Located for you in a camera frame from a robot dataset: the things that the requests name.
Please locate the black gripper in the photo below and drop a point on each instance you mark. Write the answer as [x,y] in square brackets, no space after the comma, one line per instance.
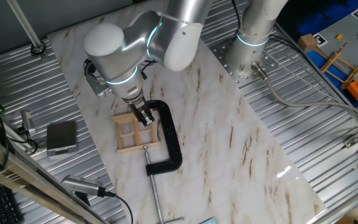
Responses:
[140,111]

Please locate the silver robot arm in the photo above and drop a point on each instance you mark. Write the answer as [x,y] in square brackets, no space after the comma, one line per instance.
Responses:
[110,53]

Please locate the black C-clamp with screw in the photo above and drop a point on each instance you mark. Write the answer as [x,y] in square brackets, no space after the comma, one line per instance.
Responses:
[172,140]

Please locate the marble pattern board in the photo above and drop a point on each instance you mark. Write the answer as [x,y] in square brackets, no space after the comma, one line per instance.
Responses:
[213,124]

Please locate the aluminium pole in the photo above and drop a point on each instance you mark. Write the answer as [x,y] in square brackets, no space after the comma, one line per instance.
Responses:
[23,21]

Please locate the cardboard block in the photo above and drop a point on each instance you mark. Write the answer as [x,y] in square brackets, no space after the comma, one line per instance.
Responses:
[306,43]

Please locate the wooden easel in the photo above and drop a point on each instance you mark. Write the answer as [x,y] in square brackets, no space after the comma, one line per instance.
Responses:
[331,60]

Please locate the blue foam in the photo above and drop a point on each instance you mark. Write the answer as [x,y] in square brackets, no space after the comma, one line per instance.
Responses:
[322,18]

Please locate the yellow toy brick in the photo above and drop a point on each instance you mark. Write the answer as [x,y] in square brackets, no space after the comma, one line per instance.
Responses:
[339,36]

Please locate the grey brick baseplate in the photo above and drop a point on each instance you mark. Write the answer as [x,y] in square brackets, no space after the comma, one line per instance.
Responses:
[350,34]

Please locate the wooden window frame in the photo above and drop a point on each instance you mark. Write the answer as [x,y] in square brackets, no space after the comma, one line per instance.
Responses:
[126,149]

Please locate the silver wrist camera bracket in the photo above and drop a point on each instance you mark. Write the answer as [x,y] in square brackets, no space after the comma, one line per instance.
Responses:
[99,87]

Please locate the large silver camera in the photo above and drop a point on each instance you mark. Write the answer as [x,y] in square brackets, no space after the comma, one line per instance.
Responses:
[82,185]

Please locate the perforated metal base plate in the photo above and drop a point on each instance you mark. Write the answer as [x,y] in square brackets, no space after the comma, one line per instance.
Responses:
[219,59]

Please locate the black camera stand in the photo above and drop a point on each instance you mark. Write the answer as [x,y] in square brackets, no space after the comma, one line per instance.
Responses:
[82,199]

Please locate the small silver camera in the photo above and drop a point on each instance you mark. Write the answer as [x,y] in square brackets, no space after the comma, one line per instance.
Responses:
[27,121]

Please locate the aluminium frame beam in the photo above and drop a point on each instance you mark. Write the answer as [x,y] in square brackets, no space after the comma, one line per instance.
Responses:
[26,174]

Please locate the metal corner bracket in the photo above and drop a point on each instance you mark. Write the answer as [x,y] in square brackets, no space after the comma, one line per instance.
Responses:
[352,141]

